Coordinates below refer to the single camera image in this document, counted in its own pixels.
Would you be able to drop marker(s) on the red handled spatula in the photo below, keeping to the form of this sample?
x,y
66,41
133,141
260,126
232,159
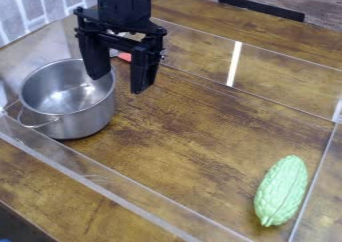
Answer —
x,y
121,55

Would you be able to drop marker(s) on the silver metal pot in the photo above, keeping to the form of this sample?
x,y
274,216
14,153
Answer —
x,y
64,104

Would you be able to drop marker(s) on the black wall strip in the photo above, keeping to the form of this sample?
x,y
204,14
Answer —
x,y
266,9

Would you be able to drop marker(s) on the clear acrylic enclosure wall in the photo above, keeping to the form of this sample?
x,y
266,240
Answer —
x,y
169,173

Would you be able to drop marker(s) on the green bitter gourd toy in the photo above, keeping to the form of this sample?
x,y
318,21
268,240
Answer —
x,y
280,191

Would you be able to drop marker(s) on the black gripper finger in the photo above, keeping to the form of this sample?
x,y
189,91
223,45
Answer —
x,y
95,56
144,64

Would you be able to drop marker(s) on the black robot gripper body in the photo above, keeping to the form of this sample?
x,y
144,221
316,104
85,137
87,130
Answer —
x,y
120,16

